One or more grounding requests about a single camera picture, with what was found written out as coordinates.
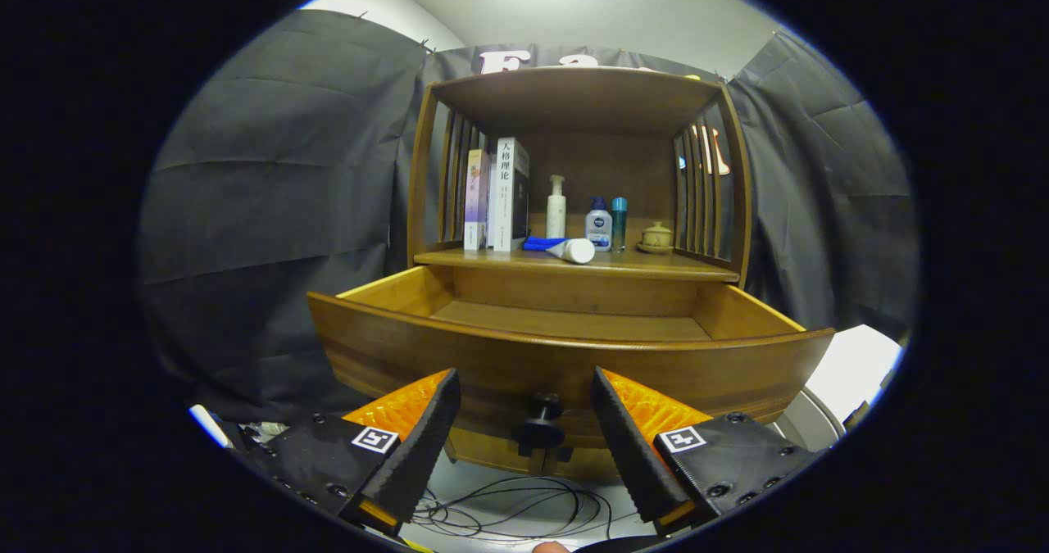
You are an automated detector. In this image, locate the white bottle blue cap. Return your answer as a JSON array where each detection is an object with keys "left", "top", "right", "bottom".
[{"left": 585, "top": 197, "right": 614, "bottom": 252}]

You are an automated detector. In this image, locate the white book dark portrait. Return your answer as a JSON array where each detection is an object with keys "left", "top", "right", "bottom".
[{"left": 490, "top": 137, "right": 531, "bottom": 252}]

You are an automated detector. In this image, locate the white table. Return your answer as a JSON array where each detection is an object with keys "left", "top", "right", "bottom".
[{"left": 807, "top": 324, "right": 904, "bottom": 431}]

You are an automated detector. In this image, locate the white pump bottle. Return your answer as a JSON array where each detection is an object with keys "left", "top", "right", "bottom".
[{"left": 547, "top": 175, "right": 567, "bottom": 240}]

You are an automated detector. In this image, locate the yellow lidded teacup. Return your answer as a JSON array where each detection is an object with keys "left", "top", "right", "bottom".
[{"left": 637, "top": 221, "right": 675, "bottom": 256}]

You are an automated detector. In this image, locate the purple book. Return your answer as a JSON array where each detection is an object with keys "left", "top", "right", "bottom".
[{"left": 464, "top": 149, "right": 491, "bottom": 251}]

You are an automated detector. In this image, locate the brown wooden drawer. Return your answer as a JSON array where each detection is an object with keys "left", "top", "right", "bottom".
[{"left": 307, "top": 265, "right": 835, "bottom": 482}]

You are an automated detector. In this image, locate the brown wooden cabinet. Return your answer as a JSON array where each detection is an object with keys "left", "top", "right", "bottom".
[{"left": 406, "top": 66, "right": 753, "bottom": 482}]

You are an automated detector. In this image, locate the black backdrop cloth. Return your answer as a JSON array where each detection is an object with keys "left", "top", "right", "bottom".
[{"left": 138, "top": 8, "right": 919, "bottom": 423}]

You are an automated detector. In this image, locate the white green tube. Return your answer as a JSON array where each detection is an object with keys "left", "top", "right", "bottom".
[{"left": 546, "top": 238, "right": 597, "bottom": 265}]

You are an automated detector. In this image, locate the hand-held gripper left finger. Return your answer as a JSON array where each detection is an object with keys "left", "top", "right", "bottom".
[{"left": 246, "top": 367, "right": 462, "bottom": 537}]

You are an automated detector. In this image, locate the wooden countertop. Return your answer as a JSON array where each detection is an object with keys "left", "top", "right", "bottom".
[{"left": 414, "top": 242, "right": 741, "bottom": 283}]

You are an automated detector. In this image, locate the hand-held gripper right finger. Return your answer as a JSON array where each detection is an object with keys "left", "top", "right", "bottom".
[{"left": 592, "top": 365, "right": 824, "bottom": 537}]

